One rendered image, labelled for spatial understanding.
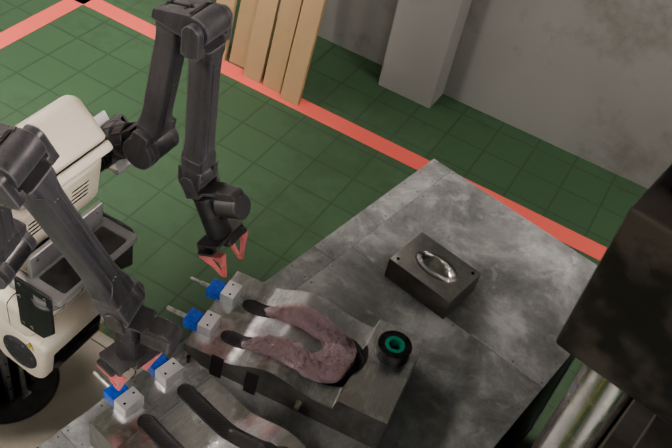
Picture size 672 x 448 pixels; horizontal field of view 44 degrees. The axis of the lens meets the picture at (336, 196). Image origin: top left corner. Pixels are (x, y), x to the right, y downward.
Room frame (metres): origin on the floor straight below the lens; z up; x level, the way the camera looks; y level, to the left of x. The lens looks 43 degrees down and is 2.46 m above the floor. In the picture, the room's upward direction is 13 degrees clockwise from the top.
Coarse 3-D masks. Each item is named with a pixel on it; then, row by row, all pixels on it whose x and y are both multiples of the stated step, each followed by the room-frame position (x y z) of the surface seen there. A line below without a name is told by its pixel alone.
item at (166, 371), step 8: (160, 360) 1.05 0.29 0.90; (168, 360) 1.05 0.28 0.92; (176, 360) 1.05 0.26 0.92; (152, 368) 1.03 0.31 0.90; (160, 368) 1.02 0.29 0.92; (168, 368) 1.03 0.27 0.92; (176, 368) 1.03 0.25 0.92; (160, 376) 1.01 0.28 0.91; (168, 376) 1.01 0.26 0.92; (176, 376) 1.02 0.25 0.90; (168, 384) 1.00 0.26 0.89
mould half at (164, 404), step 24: (192, 360) 1.08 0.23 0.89; (144, 384) 0.99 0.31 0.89; (192, 384) 1.02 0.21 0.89; (216, 384) 1.03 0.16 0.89; (144, 408) 0.94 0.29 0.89; (168, 408) 0.95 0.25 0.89; (216, 408) 0.98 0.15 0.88; (240, 408) 0.99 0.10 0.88; (96, 432) 0.87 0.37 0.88; (120, 432) 0.87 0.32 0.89; (192, 432) 0.91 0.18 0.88; (264, 432) 0.93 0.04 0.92; (288, 432) 0.93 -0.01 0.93
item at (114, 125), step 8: (112, 120) 1.44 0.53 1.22; (120, 120) 1.42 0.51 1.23; (104, 128) 1.39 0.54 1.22; (112, 128) 1.39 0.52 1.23; (120, 128) 1.38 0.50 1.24; (112, 136) 1.37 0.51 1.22; (120, 136) 1.37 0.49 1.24; (112, 144) 1.37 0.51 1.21; (120, 144) 1.36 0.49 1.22; (112, 152) 1.36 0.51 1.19; (120, 152) 1.37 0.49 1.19; (112, 160) 1.37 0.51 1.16
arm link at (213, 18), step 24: (168, 0) 1.36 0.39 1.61; (192, 0) 1.36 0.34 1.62; (168, 24) 1.31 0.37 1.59; (216, 24) 1.30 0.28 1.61; (168, 48) 1.32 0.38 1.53; (168, 72) 1.32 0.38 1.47; (144, 96) 1.35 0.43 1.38; (168, 96) 1.33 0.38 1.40; (144, 120) 1.34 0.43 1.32; (168, 120) 1.35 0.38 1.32; (144, 144) 1.31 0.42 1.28; (144, 168) 1.31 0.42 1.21
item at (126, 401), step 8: (96, 376) 0.98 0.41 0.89; (104, 384) 0.97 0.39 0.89; (112, 384) 0.97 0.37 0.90; (104, 392) 0.94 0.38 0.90; (112, 392) 0.95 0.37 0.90; (120, 392) 0.95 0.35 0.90; (128, 392) 0.95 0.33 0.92; (136, 392) 0.95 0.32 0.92; (112, 400) 0.93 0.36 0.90; (120, 400) 0.92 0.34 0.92; (128, 400) 0.93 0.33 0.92; (136, 400) 0.93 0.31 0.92; (120, 408) 0.91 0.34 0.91; (128, 408) 0.91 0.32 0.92; (136, 408) 0.93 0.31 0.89; (128, 416) 0.91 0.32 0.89
